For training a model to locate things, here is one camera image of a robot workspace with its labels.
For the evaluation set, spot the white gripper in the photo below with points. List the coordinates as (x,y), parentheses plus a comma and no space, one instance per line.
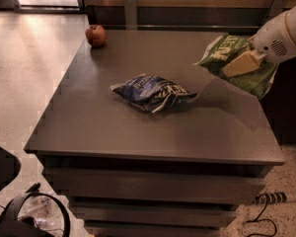
(273,39)

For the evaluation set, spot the green jalapeno chip bag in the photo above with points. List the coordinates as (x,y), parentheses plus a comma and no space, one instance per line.
(223,50)

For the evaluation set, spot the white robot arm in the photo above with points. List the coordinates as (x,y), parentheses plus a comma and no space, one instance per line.
(274,42)

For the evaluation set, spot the blue chip bag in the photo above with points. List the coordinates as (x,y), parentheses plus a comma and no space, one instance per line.
(152,93)

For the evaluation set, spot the red apple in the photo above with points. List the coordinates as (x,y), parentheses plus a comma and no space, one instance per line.
(96,36)

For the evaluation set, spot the grey drawer cabinet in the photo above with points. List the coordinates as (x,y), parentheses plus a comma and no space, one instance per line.
(175,173)

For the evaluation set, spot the white power strip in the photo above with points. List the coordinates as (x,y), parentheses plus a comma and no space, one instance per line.
(273,198)

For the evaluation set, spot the black chair seat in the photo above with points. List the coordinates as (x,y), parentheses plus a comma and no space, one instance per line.
(10,167)

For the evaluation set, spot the black headset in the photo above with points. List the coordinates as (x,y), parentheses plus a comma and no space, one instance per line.
(34,214)

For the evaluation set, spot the right metal shelf bracket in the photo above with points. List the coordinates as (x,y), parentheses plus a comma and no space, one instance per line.
(276,8)

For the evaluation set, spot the metal shelf bracket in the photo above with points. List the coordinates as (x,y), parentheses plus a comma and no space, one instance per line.
(276,8)
(130,14)

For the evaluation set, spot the left metal shelf bracket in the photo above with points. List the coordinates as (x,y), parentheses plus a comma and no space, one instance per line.
(130,14)

